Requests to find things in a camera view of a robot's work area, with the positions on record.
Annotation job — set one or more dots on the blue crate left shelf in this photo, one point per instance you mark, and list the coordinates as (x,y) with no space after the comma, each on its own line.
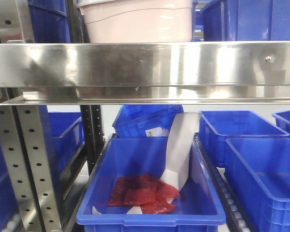
(68,135)

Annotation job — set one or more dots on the perforated steel shelf upright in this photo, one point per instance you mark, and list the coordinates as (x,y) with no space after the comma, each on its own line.
(25,133)

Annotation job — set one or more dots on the blue tilted crate behind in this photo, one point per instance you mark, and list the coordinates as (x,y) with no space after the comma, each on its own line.
(133,120)

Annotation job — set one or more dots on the white paper label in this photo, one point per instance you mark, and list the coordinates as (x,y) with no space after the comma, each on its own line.
(157,132)

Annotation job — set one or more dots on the white curled paper strip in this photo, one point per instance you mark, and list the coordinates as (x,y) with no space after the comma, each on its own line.
(179,142)

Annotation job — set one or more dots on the blue crate middle right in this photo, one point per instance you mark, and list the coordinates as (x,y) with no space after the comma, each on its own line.
(217,126)

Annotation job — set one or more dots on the red mesh bag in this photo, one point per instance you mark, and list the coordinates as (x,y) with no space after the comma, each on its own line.
(151,194)

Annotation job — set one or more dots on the blue crate front centre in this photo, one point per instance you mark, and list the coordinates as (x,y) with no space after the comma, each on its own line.
(197,210)

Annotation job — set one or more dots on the blue crate upper right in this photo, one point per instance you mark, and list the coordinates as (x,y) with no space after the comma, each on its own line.
(246,20)

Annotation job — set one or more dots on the blue crate front right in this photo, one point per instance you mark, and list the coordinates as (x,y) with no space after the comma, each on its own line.
(258,171)

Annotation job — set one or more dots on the blue crate upper left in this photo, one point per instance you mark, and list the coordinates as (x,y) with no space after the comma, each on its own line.
(49,21)

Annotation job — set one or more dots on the roller conveyor track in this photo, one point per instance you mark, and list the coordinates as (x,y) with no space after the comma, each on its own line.
(236,218)

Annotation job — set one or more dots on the blue crate far right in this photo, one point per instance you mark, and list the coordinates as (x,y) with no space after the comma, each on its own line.
(283,120)

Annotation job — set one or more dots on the black perforated shelf post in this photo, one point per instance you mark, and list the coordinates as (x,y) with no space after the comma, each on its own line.
(93,133)

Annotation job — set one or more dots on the stainless steel shelf rail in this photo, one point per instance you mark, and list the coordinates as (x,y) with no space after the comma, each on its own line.
(140,73)

